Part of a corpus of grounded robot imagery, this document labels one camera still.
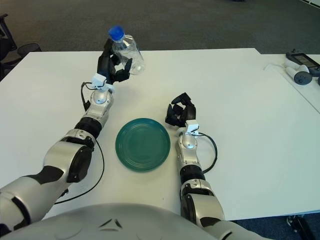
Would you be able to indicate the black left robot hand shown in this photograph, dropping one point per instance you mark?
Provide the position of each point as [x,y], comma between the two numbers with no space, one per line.
[106,65]

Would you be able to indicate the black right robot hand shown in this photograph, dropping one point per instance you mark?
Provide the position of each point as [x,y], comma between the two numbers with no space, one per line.
[188,111]

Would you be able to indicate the clear bottle with blue cap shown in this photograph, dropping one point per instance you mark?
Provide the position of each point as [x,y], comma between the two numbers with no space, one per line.
[132,52]

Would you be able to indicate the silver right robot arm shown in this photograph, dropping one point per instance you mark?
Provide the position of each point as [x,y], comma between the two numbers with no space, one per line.
[187,152]

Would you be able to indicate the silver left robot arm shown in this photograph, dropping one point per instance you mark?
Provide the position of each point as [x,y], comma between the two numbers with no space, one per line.
[60,155]

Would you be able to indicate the green ceramic plate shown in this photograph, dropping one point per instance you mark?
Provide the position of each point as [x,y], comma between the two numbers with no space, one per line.
[142,146]

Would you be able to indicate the black mesh wastebasket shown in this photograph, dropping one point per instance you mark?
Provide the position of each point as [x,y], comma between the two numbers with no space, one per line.
[29,49]

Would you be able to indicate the black office chair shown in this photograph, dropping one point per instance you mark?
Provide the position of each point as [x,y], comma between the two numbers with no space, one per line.
[5,42]

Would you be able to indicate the white and grey VR controller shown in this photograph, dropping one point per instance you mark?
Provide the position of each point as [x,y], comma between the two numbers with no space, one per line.
[301,77]

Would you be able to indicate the dark grey device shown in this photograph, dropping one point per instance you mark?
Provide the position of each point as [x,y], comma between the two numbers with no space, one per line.
[318,82]

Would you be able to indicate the grey robot torso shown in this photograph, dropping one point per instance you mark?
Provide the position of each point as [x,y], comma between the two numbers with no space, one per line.
[112,225]

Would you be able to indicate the black table leg caster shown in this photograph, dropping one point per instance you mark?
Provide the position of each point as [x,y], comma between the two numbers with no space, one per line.
[298,226]

